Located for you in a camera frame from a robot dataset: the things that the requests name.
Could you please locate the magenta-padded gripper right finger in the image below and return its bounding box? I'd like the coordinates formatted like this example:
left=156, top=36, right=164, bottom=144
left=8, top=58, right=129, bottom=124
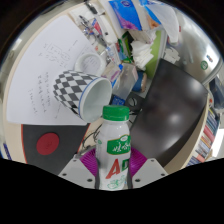
left=126, top=147, right=169, bottom=190

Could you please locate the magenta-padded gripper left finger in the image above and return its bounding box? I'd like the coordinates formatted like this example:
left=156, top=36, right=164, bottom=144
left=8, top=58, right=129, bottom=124
left=58, top=148, right=101, bottom=191

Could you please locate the white drink bottle green cap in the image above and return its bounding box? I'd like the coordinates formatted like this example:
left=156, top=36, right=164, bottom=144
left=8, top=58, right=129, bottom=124
left=95, top=105, right=133, bottom=192

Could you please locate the black red-edged desk mat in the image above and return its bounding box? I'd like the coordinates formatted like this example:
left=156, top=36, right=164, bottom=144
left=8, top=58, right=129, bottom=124
left=20, top=123, right=92, bottom=176

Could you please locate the flat round red coaster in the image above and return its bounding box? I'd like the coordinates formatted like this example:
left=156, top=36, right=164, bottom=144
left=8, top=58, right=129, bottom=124
left=35, top=132, right=61, bottom=156

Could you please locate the black computer monitor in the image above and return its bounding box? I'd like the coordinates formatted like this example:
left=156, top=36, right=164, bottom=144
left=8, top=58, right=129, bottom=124
left=128, top=58, right=209, bottom=168

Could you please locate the blue electronics box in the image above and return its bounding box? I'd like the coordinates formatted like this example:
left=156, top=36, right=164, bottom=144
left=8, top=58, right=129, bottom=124
left=109, top=94, right=127, bottom=107

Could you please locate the black white checkered mug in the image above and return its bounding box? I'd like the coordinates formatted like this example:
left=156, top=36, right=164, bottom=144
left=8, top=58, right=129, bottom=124
left=52, top=69, right=113, bottom=124

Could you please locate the clear plastic box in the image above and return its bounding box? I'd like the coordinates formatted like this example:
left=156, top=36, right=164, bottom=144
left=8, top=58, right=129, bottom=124
left=113, top=63, right=139, bottom=101

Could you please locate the white written paper sheet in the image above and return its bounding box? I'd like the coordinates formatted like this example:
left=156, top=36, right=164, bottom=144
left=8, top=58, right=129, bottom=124
left=5, top=14, right=108, bottom=127

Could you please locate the white tissue pile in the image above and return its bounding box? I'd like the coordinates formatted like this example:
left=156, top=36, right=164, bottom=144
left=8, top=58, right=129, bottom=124
left=129, top=39, right=154, bottom=71

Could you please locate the green packet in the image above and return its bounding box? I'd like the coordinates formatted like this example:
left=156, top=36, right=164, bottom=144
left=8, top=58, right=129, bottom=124
left=118, top=31, right=134, bottom=63

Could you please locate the tissue box with white tissue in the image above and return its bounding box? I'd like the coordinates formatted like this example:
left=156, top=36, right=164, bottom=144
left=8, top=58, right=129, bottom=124
left=139, top=0, right=181, bottom=44

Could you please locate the blue tissue packet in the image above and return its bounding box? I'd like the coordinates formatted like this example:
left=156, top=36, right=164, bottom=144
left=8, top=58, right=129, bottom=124
left=108, top=0, right=143, bottom=31

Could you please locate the black cable bundle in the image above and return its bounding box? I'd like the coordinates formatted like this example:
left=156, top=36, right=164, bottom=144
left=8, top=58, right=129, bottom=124
left=81, top=124, right=103, bottom=151

